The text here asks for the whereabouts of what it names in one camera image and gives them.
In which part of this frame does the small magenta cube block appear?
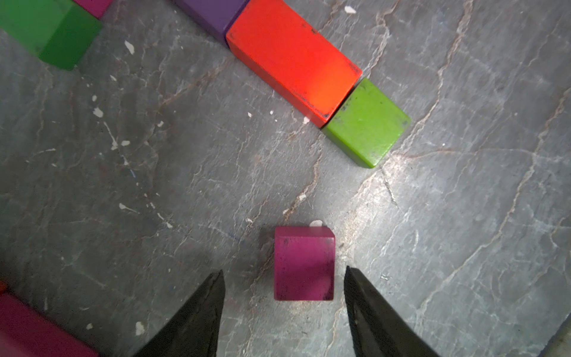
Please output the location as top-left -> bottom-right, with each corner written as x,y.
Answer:
274,226 -> 336,301

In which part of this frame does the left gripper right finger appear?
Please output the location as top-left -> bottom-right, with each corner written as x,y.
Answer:
343,266 -> 437,357

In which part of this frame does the long magenta block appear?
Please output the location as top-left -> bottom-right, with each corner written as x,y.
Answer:
74,0 -> 113,19

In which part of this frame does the purple block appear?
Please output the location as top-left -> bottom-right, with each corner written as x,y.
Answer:
174,0 -> 248,47

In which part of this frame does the light green cube block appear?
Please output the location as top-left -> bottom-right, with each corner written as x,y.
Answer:
322,78 -> 411,168

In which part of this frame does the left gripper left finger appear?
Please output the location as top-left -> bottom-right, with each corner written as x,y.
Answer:
135,270 -> 225,356

